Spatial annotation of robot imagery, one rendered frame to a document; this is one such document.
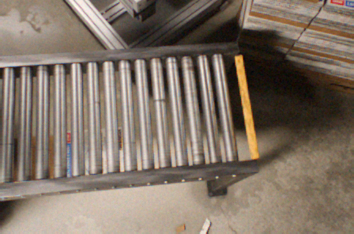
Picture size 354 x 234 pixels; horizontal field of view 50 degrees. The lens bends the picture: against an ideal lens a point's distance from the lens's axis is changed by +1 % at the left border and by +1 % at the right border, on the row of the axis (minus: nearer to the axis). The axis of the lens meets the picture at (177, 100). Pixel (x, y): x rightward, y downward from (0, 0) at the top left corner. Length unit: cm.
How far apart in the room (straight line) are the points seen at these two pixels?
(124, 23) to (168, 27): 26
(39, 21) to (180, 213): 149
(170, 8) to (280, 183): 123
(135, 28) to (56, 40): 55
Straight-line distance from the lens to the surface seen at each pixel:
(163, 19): 233
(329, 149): 250
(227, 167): 147
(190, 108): 150
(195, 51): 159
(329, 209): 245
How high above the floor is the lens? 222
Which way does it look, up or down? 72 degrees down
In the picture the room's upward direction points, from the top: 12 degrees clockwise
